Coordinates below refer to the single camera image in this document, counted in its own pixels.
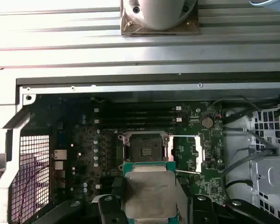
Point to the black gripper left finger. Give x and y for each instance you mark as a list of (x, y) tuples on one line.
[(108, 210)]

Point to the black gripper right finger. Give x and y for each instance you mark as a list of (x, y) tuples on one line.
[(201, 210)]

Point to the silver green CPU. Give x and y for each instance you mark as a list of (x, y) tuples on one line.
[(149, 193)]

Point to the metal socket cover frame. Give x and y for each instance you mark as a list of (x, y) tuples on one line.
[(201, 151)]

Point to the CPU socket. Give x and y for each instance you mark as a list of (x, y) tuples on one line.
[(144, 144)]

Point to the silver port block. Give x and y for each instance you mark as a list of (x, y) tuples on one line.
[(59, 165), (59, 154)]

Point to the green motherboard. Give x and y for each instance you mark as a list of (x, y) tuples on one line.
[(212, 137)]

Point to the silver drive cage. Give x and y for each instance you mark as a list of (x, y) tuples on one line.
[(270, 168)]

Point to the silver coin battery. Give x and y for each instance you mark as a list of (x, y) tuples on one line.
[(207, 121)]

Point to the black silver PC case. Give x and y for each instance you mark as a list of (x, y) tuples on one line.
[(130, 88)]

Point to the pale blue teach pendant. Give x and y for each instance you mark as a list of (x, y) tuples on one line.
[(270, 4)]

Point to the square brown base plate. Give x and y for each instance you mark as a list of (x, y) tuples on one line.
[(125, 27)]

